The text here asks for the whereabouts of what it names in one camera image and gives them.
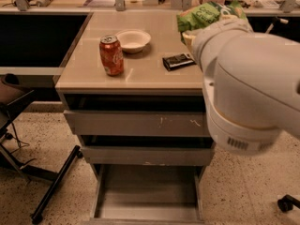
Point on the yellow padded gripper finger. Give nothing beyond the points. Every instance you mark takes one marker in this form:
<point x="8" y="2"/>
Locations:
<point x="188" y="37"/>

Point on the green rice chip bag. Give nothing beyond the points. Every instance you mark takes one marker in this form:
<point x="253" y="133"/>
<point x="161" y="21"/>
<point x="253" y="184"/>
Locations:
<point x="205" y="14"/>

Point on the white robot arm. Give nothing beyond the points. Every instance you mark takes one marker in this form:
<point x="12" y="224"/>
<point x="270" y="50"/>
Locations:
<point x="250" y="84"/>

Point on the grey drawer cabinet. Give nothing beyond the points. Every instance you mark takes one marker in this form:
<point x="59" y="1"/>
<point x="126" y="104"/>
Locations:
<point x="144" y="72"/>

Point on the top grey drawer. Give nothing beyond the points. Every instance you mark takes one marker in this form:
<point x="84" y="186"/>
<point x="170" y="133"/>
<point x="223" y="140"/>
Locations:
<point x="137" y="115"/>

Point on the grey drawer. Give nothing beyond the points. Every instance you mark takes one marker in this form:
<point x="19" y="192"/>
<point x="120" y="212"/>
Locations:
<point x="137" y="115"/>
<point x="157" y="151"/>
<point x="147" y="195"/>

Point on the middle grey drawer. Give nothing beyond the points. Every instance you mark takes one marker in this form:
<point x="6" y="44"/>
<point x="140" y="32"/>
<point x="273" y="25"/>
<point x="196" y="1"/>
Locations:
<point x="157" y="151"/>

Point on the bottom grey drawer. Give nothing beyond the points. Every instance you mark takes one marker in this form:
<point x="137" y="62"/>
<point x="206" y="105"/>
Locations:
<point x="147" y="195"/>

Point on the black snack packet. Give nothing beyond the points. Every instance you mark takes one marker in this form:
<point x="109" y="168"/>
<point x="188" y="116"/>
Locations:
<point x="177" y="61"/>

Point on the white bowl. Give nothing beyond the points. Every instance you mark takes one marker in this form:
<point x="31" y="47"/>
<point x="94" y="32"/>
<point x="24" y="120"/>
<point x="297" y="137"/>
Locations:
<point x="133" y="40"/>

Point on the orange soda can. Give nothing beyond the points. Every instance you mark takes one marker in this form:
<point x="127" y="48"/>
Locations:
<point x="111" y="55"/>

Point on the black caster wheel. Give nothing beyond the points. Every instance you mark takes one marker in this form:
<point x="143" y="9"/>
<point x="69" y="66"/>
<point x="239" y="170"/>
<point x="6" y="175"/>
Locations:
<point x="287" y="203"/>

